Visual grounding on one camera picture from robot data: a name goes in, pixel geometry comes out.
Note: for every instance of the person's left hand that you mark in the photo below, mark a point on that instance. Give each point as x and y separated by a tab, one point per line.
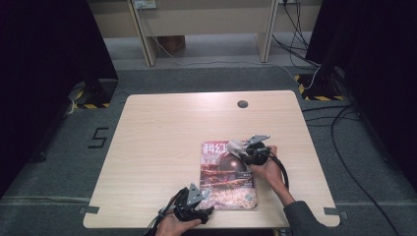
170	227

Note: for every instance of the brown cardboard box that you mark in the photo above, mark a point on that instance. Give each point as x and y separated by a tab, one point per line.
171	44

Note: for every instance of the white cloth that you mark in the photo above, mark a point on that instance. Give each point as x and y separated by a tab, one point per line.
233	147

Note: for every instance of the grey tape strip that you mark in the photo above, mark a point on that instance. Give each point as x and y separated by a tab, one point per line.
89	209
334	212

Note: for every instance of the white power socket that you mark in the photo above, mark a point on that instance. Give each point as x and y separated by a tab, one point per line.
145	4

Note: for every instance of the black curtain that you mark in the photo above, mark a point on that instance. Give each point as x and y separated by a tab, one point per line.
377	65
49	82

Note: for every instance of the hazard-taped black stand base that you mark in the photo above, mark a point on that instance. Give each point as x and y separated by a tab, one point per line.
98	93
319	90

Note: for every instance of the glossy magazine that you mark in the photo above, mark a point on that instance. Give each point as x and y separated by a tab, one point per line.
226	193

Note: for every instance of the person's right hand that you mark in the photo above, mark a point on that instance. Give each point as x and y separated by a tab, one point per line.
270	173

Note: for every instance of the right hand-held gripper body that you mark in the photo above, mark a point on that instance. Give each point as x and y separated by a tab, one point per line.
257	154

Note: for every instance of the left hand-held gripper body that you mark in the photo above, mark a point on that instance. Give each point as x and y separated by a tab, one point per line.
190	206

